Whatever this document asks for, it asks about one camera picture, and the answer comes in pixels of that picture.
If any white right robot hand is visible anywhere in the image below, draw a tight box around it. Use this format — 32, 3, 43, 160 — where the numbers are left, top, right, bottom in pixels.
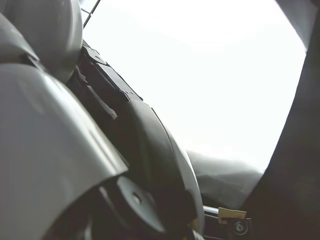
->
0, 0, 320, 240

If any chrome wire dish rack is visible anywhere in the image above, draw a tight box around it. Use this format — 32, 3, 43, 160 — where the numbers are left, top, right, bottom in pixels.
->
80, 0, 102, 29

